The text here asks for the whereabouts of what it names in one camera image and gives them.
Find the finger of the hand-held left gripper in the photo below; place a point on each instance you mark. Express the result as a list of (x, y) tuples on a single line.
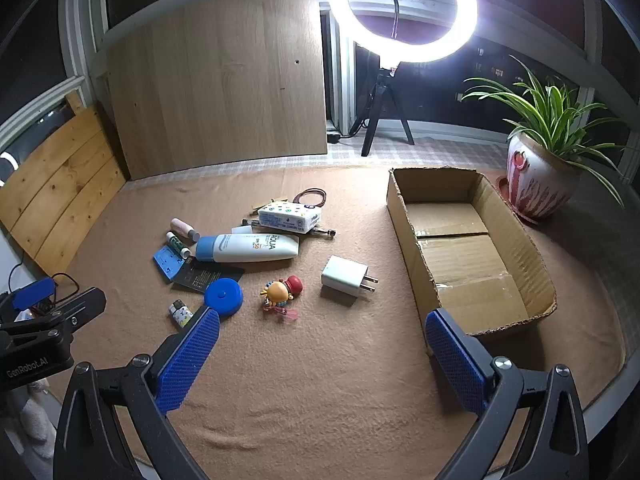
[(32, 292), (75, 312)]

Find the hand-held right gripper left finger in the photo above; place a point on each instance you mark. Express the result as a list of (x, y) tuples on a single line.
[(187, 355)]

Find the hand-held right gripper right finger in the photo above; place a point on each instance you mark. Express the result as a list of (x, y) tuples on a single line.
[(455, 360)]

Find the patterned sachet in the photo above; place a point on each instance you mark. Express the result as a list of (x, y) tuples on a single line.
[(180, 315)]

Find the blue round tape measure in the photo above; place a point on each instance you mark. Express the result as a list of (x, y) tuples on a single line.
[(223, 295)]

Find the black card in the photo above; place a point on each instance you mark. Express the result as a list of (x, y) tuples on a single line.
[(200, 277)]

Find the blue plastic card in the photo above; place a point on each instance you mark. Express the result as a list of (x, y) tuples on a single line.
[(167, 262)]

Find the cardboard box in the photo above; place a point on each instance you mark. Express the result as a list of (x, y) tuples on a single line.
[(450, 260)]

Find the green lip balm tube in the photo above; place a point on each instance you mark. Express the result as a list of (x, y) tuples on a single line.
[(178, 245)]

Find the white sunscreen tube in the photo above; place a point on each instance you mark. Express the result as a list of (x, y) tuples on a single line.
[(245, 249)]

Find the small pink bottle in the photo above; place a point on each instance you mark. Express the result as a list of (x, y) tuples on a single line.
[(182, 227)]

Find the white charger plug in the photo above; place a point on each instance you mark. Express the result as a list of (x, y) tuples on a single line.
[(342, 275)]

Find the wooden clothespin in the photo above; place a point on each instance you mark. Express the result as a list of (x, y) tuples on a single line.
[(260, 206)]

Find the patterned tissue packet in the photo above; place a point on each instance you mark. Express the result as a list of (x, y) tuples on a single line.
[(287, 217)]

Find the black gel pen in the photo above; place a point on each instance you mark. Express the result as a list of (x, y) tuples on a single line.
[(325, 232)]

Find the person's left forearm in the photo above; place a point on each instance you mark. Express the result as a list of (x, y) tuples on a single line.
[(35, 420)]

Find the wooden slat panel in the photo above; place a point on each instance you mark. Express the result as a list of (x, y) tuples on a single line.
[(55, 185)]

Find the red pot saucer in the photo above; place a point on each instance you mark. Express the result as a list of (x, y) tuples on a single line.
[(503, 187)]

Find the white and red flowerpot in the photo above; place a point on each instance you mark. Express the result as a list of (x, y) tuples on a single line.
[(537, 185)]

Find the checkered cloth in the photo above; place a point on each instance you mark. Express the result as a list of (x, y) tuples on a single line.
[(440, 152)]

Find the black tripod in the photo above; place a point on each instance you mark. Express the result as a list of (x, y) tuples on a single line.
[(372, 125)]

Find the black power adapter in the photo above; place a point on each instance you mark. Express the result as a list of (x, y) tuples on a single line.
[(334, 136)]

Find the green spider plant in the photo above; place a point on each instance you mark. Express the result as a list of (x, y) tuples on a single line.
[(550, 112)]

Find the light wooden board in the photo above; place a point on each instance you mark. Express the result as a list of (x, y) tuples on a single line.
[(215, 85)]

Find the black phone clamp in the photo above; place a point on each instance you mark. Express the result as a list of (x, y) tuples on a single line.
[(396, 10)]

